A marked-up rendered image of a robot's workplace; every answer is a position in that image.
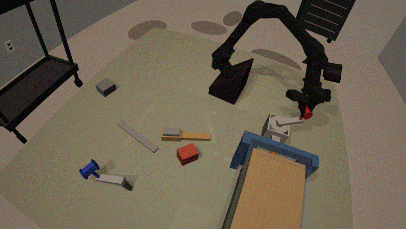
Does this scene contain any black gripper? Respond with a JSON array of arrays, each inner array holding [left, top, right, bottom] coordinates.
[[286, 76, 322, 117]]

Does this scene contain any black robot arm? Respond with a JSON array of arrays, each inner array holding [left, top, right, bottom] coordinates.
[[211, 0, 342, 103]]

